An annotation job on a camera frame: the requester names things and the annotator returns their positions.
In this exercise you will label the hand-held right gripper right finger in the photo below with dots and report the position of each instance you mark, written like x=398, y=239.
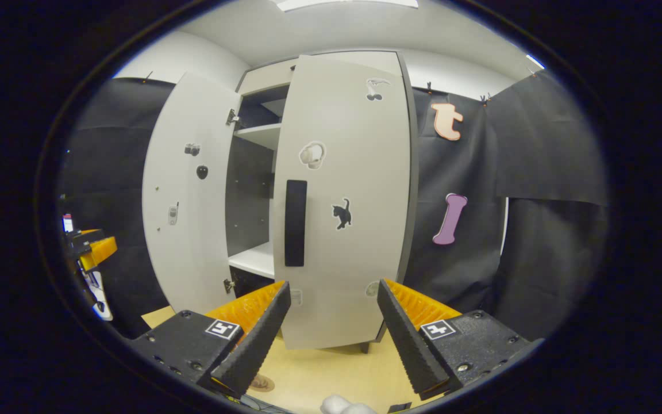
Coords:
x=411, y=345

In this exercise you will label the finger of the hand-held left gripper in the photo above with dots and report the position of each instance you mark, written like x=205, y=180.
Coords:
x=83, y=240
x=101, y=250

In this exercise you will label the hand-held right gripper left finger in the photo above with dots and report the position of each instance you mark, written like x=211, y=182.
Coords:
x=256, y=345

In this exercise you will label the white cabinet door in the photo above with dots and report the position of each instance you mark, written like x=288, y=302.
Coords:
x=193, y=241
x=360, y=172

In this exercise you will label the white and grey cabinet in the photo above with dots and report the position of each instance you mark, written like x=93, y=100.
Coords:
x=256, y=135

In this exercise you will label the white cabinet drawer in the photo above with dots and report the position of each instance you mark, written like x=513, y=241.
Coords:
x=265, y=76

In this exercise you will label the small red white object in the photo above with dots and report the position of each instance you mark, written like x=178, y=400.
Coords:
x=68, y=223

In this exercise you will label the small round brown disc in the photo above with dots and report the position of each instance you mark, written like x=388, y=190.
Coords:
x=262, y=383

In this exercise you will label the white flat object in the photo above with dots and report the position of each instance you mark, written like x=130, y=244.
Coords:
x=101, y=302

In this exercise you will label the white lumpy object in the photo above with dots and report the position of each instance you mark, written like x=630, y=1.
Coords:
x=347, y=405

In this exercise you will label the black backdrop cloth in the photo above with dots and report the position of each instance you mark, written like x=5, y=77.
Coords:
x=463, y=172

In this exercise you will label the large rectangular ceiling light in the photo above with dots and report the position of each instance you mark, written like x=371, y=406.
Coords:
x=345, y=3

